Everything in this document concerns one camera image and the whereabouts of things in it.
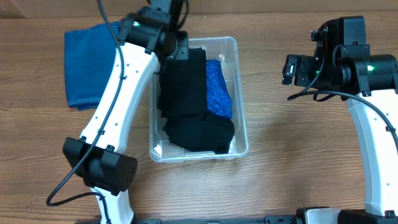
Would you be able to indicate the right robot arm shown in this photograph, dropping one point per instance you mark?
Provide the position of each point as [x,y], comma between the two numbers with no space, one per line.
[342,65]

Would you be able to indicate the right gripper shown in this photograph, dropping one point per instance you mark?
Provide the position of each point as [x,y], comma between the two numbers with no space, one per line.
[290,70]

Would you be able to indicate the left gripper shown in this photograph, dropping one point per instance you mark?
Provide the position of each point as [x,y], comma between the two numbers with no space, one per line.
[181,51]

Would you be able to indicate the clear plastic container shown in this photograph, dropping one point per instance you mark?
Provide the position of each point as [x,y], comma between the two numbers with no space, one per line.
[224,49]

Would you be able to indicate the black cloth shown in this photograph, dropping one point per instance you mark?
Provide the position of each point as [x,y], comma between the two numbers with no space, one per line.
[183,86]
[201,132]

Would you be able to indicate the blue denim cloth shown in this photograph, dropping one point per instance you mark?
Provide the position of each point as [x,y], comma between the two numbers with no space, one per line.
[89,59]

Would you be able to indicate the blue sequin garment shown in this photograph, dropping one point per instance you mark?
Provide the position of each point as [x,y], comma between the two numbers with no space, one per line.
[218,99]

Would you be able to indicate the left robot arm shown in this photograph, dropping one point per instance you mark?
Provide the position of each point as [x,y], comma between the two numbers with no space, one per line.
[146,40]

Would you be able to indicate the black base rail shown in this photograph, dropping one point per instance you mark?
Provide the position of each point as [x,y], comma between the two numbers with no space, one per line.
[217,220]

